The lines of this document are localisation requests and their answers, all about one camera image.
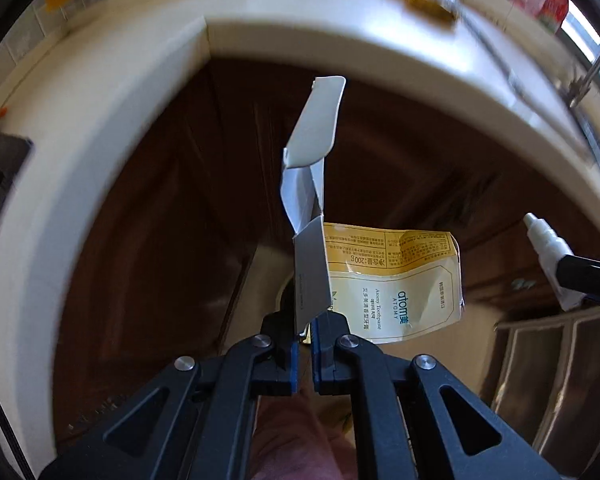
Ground small white plastic bottle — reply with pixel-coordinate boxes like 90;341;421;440
524;212;584;312

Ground yellow toothpaste carton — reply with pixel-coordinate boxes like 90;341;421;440
280;76;464;344

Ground steel appliance door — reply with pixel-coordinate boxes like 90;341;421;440
480;307;600;478

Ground pink trousers legs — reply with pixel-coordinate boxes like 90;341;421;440
249;383;359;480

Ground wooden cabinet door left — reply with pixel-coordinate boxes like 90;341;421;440
52;58;314;451

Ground wooden cabinet door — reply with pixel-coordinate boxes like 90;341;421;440
52;58;314;451
325;80;600;318

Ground wooden cabinet door right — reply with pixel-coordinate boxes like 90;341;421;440
325;80;600;318

